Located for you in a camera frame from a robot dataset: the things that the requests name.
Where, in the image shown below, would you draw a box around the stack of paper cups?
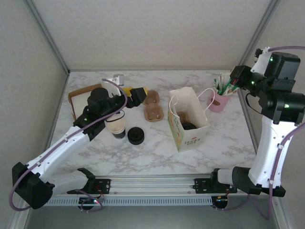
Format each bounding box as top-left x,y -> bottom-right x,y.
106,116 -> 126,139

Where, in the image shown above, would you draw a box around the brown pulp cup carrier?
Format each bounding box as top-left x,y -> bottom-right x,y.
178,111 -> 191,124
142,90 -> 165,123

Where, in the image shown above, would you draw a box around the white paper takeout bag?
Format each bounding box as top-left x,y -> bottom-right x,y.
167,87 -> 216,153

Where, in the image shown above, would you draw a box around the white paper napkins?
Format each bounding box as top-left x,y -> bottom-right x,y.
72,92 -> 92,119

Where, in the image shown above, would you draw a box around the brown cardboard napkin box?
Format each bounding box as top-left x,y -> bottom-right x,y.
68,83 -> 103,121

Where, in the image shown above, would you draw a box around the pink straw holder cup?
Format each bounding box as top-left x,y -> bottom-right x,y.
206,92 -> 231,113

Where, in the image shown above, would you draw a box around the stack of black lids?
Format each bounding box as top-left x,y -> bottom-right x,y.
127,127 -> 145,146

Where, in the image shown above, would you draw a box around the small controller board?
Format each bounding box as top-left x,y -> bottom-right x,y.
213,196 -> 230,208
78,197 -> 100,206

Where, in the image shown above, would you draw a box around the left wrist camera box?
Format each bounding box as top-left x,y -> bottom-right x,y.
102,73 -> 125,96

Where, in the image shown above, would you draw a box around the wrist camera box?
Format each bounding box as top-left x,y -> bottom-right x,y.
102,73 -> 125,96
250,47 -> 272,74

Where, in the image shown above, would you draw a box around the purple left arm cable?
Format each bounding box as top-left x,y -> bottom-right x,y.
9,78 -> 128,212

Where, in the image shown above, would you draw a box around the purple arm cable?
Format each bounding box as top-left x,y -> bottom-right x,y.
215,45 -> 305,220
9,78 -> 128,212

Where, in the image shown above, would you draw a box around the thin aluminium table rail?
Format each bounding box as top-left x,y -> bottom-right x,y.
68,69 -> 236,73

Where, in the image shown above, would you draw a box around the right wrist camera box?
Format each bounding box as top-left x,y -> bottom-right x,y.
250,47 -> 272,74

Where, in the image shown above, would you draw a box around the aluminium frame post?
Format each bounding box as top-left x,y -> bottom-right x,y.
234,0 -> 282,73
22,0 -> 70,75

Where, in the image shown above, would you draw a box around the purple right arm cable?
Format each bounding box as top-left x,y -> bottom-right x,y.
215,45 -> 305,220

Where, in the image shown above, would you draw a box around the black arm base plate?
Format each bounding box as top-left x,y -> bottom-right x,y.
193,177 -> 238,194
90,178 -> 112,195

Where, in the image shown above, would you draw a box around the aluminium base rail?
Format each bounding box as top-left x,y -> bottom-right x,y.
22,175 -> 284,198

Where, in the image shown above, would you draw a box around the white slotted cable duct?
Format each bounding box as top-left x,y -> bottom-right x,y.
45,197 -> 213,206

